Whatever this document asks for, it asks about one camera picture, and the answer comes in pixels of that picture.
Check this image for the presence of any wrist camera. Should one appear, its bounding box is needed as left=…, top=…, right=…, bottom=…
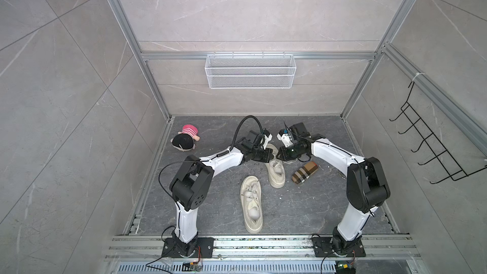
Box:
left=261, top=129, right=272, bottom=149
left=277, top=123, right=311, bottom=148

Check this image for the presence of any pink plush doll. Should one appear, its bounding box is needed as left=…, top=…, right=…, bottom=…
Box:
left=171, top=124, right=200, bottom=152

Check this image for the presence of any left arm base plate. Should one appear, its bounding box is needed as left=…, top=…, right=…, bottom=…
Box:
left=162, top=237, right=214, bottom=258

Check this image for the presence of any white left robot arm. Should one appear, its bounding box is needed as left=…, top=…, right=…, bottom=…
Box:
left=169, top=130, right=273, bottom=244

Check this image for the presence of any aluminium corner frame post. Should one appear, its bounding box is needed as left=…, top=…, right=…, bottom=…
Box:
left=341, top=0, right=417, bottom=121

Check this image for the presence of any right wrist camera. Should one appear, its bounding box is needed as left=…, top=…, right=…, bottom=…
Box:
left=277, top=123, right=311, bottom=148

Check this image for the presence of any cream sneaker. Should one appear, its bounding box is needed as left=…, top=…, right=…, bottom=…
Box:
left=240, top=176, right=263, bottom=234
left=265, top=143, right=285, bottom=189

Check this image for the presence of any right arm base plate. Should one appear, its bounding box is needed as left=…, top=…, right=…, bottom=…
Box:
left=311, top=236, right=366, bottom=258

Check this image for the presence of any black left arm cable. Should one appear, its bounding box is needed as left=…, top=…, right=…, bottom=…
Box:
left=229, top=115, right=264, bottom=152

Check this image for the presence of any aluminium front rail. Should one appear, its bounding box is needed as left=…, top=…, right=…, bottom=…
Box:
left=102, top=234, right=429, bottom=273

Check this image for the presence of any white wire mesh basket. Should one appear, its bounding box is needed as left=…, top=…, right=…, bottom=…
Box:
left=205, top=54, right=297, bottom=90

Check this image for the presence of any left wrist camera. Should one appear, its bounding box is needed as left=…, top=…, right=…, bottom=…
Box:
left=261, top=129, right=272, bottom=149

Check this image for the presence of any black wire hook rack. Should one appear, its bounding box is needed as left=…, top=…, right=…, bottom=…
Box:
left=389, top=81, right=486, bottom=185

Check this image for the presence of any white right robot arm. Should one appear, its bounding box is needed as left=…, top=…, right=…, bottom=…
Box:
left=277, top=134, right=391, bottom=256

